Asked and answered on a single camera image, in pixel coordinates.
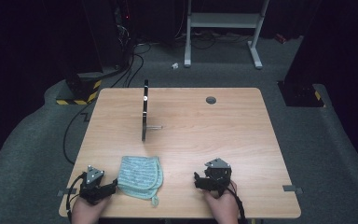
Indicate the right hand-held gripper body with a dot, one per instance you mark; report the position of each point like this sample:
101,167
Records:
219,172

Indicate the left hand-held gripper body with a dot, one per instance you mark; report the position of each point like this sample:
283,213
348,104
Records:
93,179

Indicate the light blue cleaning cloth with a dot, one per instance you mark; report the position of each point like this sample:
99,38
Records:
140,175

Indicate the black oval mirror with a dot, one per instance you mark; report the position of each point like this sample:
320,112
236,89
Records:
144,112

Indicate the person's left hand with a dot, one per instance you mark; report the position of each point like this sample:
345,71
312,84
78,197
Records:
88,211

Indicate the person's right hand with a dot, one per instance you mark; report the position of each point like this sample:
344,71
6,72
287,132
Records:
223,208

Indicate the grey tape tab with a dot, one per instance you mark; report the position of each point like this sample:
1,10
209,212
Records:
292,188
66,192

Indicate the black yellow striped base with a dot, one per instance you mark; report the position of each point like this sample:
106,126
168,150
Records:
80,90
301,95

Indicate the small white floor scrap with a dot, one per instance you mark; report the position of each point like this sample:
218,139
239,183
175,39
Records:
175,65

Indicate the small red floor object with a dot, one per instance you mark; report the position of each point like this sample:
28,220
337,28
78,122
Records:
280,38

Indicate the white metal stand frame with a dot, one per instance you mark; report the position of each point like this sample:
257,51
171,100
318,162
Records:
223,20

